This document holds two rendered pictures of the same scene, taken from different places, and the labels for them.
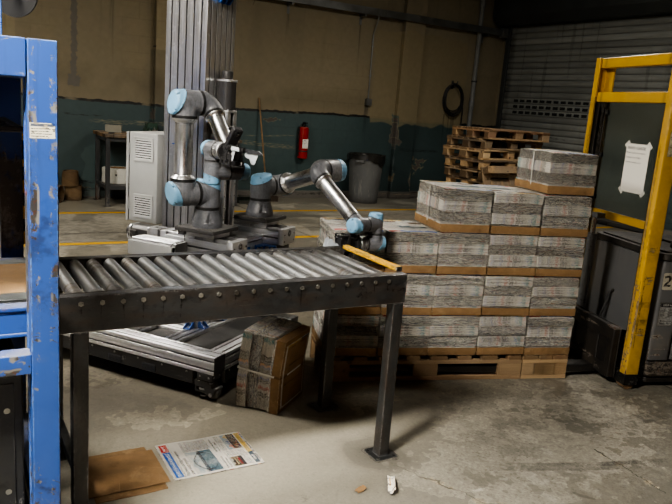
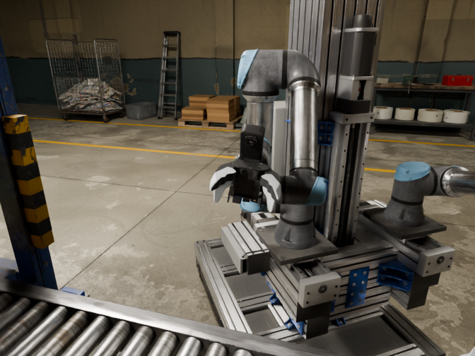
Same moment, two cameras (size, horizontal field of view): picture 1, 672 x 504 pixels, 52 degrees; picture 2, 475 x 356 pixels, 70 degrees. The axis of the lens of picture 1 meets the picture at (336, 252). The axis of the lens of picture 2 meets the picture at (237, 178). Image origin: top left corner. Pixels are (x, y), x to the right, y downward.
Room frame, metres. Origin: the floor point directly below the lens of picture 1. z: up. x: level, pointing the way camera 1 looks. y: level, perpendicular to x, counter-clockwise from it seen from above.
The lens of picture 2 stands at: (2.43, -0.01, 1.46)
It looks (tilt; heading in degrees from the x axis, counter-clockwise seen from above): 21 degrees down; 47
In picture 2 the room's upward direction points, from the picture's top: straight up
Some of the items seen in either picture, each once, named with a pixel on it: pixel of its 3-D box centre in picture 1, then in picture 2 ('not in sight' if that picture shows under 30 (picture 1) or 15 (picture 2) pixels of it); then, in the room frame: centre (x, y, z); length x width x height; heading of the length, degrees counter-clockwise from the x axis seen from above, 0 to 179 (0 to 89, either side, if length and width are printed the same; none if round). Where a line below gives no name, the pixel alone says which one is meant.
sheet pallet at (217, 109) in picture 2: not in sight; (211, 110); (6.91, 5.63, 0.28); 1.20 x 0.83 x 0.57; 121
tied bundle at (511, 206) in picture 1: (502, 209); not in sight; (3.86, -0.92, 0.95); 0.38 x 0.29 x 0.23; 13
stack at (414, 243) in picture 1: (420, 298); not in sight; (3.76, -0.50, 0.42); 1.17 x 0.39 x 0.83; 103
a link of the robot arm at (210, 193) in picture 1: (207, 192); (295, 196); (3.31, 0.65, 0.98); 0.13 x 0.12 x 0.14; 130
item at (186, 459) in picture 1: (209, 454); not in sight; (2.58, 0.45, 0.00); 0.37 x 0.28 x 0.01; 121
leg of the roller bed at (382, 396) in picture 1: (387, 379); not in sight; (2.71, -0.26, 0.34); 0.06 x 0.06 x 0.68; 31
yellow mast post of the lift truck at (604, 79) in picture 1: (585, 201); not in sight; (4.35, -1.55, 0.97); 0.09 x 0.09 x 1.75; 13
